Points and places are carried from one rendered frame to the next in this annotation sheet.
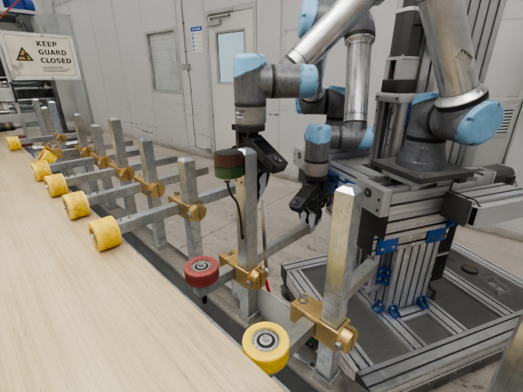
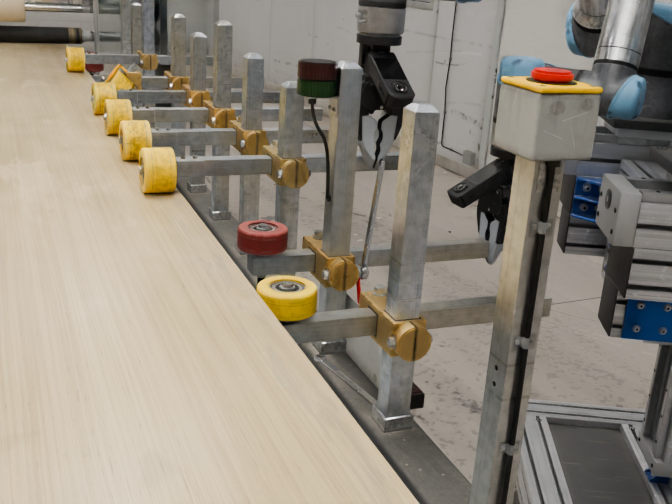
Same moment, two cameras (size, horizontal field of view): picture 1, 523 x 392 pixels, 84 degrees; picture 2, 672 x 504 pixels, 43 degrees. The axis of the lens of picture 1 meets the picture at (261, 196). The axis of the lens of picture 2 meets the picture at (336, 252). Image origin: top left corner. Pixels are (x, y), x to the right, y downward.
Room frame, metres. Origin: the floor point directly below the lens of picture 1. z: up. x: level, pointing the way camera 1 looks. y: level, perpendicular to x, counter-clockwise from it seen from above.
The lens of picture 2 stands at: (-0.59, -0.47, 1.32)
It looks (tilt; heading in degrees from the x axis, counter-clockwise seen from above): 19 degrees down; 23
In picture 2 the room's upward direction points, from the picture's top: 4 degrees clockwise
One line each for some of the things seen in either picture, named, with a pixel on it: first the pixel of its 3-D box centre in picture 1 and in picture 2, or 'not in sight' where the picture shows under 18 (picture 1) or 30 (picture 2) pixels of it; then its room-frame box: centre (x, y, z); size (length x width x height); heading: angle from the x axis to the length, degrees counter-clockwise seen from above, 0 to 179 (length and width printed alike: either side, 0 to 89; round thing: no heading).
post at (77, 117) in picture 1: (87, 159); (178, 100); (1.50, 0.92, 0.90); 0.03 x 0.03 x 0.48; 45
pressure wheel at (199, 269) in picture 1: (202, 283); (261, 258); (0.56, 0.14, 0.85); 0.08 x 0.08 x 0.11
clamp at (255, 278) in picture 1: (241, 269); (327, 262); (0.63, 0.05, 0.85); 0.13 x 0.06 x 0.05; 45
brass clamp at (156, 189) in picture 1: (149, 186); (248, 138); (0.98, 0.41, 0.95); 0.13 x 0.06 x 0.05; 45
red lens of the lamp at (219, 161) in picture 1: (228, 158); (317, 69); (0.58, 0.07, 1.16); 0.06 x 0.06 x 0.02
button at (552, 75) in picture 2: not in sight; (551, 78); (0.26, -0.33, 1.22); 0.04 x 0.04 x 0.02
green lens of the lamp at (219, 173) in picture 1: (229, 169); (316, 86); (0.58, 0.07, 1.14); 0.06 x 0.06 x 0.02
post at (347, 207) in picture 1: (335, 301); (405, 282); (0.44, -0.14, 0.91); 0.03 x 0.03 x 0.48; 45
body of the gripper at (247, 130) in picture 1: (248, 148); (374, 72); (0.72, 0.03, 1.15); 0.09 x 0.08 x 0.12; 45
